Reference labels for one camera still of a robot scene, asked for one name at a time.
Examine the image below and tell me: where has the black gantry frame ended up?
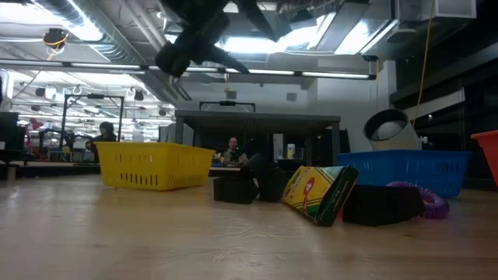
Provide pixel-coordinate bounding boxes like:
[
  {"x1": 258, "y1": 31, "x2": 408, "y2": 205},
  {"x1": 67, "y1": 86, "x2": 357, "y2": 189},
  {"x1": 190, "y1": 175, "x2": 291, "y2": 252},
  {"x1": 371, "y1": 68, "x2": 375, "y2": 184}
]
[
  {"x1": 61, "y1": 93, "x2": 125, "y2": 160},
  {"x1": 198, "y1": 100, "x2": 257, "y2": 112}
]

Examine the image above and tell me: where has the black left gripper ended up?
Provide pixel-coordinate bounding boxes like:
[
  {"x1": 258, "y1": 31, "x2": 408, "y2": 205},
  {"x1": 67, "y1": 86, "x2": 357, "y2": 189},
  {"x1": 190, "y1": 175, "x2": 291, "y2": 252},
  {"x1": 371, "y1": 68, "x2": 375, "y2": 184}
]
[{"x1": 154, "y1": 0, "x2": 282, "y2": 78}]

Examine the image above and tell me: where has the orange plastic basket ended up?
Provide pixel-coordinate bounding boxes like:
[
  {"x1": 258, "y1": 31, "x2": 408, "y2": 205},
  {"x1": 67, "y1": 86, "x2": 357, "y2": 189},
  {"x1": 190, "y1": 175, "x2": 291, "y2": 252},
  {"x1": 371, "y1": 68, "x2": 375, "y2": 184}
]
[{"x1": 469, "y1": 130, "x2": 498, "y2": 187}]

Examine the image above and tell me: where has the white round camera device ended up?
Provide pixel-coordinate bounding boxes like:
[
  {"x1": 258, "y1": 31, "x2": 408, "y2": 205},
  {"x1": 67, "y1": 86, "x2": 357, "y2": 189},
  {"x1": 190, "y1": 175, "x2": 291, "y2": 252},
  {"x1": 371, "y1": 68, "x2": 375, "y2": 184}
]
[{"x1": 363, "y1": 108, "x2": 428, "y2": 152}]

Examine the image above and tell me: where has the person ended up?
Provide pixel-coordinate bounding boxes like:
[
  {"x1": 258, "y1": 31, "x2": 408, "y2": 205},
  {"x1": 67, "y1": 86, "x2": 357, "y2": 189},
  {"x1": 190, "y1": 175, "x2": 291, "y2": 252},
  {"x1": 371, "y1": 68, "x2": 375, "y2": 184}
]
[
  {"x1": 84, "y1": 121, "x2": 118, "y2": 163},
  {"x1": 219, "y1": 136, "x2": 250, "y2": 168}
]

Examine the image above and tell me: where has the grey perforated metal shelf riser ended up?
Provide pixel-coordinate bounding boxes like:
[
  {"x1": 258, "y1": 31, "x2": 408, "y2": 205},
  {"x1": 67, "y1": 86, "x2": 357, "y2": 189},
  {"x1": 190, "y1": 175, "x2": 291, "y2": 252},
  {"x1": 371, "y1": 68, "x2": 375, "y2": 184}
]
[{"x1": 174, "y1": 109, "x2": 342, "y2": 169}]

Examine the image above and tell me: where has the black yellow cord reel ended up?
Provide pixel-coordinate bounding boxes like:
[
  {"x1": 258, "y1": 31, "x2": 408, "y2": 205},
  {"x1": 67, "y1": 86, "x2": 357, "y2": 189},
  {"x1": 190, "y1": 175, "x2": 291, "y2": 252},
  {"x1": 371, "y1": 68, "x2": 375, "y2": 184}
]
[{"x1": 42, "y1": 27, "x2": 71, "y2": 50}]

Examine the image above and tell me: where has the background work table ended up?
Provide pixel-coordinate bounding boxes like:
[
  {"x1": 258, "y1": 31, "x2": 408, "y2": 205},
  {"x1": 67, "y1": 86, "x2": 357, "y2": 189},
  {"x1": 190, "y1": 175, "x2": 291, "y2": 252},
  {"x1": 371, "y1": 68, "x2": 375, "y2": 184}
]
[{"x1": 0, "y1": 161, "x2": 102, "y2": 180}]

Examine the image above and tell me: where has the yellow plastic basket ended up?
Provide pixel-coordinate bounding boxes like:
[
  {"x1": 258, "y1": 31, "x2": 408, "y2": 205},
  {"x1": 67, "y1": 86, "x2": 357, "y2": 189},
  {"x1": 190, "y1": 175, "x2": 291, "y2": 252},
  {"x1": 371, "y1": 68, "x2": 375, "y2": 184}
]
[{"x1": 94, "y1": 141, "x2": 216, "y2": 192}]

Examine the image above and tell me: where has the LED strip light bar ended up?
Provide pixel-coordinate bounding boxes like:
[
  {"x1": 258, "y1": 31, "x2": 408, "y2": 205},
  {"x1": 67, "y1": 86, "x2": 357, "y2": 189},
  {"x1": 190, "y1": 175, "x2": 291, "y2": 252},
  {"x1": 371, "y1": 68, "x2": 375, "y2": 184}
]
[{"x1": 0, "y1": 58, "x2": 377, "y2": 81}]

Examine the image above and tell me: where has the yellow crayon box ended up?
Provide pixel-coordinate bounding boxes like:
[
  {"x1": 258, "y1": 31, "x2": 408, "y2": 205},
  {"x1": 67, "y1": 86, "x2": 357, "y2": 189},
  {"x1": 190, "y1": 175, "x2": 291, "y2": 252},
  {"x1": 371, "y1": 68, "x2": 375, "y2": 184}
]
[{"x1": 282, "y1": 164, "x2": 359, "y2": 228}]

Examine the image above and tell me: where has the blue plastic basket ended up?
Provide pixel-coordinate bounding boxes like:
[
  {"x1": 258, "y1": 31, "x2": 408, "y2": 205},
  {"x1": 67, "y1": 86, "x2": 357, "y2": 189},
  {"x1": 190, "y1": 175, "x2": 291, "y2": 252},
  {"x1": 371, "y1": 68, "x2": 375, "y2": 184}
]
[{"x1": 335, "y1": 149, "x2": 472, "y2": 198}]

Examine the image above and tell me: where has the black monitor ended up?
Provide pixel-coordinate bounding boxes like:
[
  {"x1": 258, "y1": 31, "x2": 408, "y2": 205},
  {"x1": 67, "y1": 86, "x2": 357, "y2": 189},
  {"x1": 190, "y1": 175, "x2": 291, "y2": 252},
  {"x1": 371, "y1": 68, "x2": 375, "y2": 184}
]
[{"x1": 0, "y1": 111, "x2": 20, "y2": 151}]

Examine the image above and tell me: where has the purple coil wristband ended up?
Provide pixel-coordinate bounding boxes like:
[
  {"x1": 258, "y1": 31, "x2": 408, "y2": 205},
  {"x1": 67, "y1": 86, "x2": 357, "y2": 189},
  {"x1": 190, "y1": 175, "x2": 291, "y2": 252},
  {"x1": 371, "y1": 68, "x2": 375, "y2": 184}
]
[{"x1": 386, "y1": 180, "x2": 451, "y2": 220}]

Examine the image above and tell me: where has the yellow hanging cable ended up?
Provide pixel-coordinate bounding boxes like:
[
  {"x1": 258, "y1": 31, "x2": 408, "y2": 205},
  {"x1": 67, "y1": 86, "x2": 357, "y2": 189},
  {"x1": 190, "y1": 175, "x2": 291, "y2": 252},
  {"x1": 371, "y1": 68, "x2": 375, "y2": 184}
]
[{"x1": 411, "y1": 0, "x2": 435, "y2": 128}]

